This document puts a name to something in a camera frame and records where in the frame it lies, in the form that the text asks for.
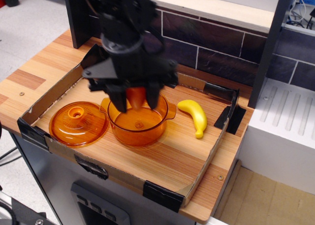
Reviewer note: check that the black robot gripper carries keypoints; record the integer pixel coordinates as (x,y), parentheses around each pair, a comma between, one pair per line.
(113,67)

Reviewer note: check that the orange toy carrot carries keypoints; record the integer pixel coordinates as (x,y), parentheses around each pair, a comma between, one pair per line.
(136,97)

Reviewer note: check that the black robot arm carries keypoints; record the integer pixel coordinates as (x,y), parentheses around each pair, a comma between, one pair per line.
(124,20)

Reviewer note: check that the orange transparent plastic pot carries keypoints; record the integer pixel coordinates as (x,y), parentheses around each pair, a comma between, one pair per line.
(140,127)

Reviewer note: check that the orange transparent pot lid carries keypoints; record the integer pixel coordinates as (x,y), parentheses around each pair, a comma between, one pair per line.
(78,124)

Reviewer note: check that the cardboard fence with black tape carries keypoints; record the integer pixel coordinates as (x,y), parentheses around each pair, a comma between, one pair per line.
(168,171)

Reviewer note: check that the yellow toy banana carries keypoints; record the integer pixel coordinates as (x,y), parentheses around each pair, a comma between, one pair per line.
(197,113)

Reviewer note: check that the grey toy oven panel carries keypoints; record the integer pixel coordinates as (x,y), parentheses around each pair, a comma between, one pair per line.
(95,210)

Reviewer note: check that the light wooden shelf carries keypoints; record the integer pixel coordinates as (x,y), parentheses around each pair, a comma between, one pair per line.
(225,12)

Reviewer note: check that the white toy sink drainboard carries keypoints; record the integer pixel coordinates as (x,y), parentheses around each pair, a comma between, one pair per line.
(279,142)

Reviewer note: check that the dark left support post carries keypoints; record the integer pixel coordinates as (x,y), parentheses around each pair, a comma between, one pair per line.
(83,22)

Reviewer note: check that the dark grey vertical post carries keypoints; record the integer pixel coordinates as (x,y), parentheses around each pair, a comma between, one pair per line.
(278,21)

